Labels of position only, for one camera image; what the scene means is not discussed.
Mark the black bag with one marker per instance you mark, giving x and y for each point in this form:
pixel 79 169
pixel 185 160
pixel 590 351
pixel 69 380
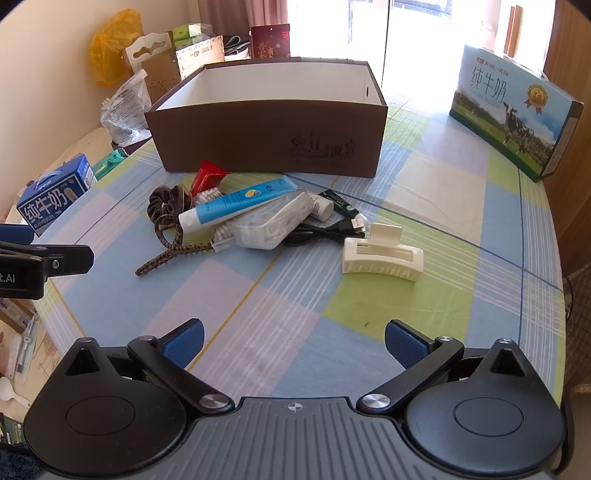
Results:
pixel 236 48

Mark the pink curtain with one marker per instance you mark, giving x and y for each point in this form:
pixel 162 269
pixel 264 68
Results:
pixel 240 16

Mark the blue milk carton box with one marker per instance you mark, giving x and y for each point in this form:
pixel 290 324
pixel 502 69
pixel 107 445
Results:
pixel 51 198

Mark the green packet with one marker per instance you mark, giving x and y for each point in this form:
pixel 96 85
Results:
pixel 108 161

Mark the red gift bag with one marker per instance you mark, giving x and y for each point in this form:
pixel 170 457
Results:
pixel 270 41

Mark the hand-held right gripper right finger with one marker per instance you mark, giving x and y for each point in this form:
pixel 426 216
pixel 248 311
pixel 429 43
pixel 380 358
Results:
pixel 406 344

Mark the dark green small tube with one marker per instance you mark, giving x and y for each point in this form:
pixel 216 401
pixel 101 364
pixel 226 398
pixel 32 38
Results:
pixel 339 203

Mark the yellow plastic bag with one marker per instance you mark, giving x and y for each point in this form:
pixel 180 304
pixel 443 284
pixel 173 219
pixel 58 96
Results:
pixel 108 50

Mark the blue toothpaste tube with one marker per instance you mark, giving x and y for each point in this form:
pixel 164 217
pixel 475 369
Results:
pixel 235 201

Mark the white plastic spoon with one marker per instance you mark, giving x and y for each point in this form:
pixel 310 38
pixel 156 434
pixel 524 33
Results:
pixel 11 390

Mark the cream hair claw clip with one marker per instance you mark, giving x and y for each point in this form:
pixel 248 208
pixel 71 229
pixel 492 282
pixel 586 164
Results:
pixel 383 258

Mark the large milk carton case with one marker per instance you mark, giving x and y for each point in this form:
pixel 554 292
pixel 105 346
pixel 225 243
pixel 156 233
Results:
pixel 503 110

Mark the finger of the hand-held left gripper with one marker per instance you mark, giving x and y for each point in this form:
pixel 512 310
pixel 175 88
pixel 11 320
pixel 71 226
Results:
pixel 69 261
pixel 16 232

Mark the brown velvet scrunchie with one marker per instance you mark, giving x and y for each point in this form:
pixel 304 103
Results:
pixel 168 203

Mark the clear printed plastic bag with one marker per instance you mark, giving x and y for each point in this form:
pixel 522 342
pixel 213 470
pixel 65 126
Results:
pixel 124 110

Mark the leopard print hair band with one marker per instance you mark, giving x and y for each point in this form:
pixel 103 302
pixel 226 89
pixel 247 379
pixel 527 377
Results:
pixel 164 258

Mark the brown cardboard hanger package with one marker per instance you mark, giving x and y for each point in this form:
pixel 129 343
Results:
pixel 159 78

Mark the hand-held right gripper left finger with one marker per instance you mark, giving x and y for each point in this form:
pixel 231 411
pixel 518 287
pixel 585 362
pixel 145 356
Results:
pixel 184 345

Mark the brown cardboard box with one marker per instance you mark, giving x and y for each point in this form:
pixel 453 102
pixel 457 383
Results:
pixel 258 138

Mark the wooden wall strips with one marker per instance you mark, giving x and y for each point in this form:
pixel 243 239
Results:
pixel 513 30

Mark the green tissue boxes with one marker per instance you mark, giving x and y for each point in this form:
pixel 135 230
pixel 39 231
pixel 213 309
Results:
pixel 189 33

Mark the red snack packet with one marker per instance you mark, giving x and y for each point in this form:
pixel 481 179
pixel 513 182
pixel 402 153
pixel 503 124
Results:
pixel 208 174

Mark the window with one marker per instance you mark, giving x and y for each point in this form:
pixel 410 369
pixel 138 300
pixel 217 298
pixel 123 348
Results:
pixel 387 37

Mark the cotton swab pack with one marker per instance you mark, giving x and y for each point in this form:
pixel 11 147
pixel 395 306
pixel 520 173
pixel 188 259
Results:
pixel 224 237

